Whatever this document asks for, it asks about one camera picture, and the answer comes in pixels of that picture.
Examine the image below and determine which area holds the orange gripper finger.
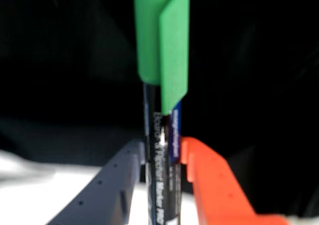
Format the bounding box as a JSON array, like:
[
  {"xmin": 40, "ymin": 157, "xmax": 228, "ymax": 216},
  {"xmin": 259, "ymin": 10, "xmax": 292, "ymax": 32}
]
[{"xmin": 180, "ymin": 136, "xmax": 293, "ymax": 225}]

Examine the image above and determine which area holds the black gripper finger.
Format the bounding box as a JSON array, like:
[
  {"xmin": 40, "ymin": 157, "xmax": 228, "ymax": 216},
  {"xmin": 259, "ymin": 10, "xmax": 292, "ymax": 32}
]
[{"xmin": 53, "ymin": 138, "xmax": 147, "ymax": 225}]

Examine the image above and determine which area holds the green capped black marker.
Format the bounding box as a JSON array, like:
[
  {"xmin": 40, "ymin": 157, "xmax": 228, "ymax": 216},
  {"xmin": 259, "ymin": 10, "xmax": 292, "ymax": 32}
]
[{"xmin": 133, "ymin": 0, "xmax": 191, "ymax": 225}]

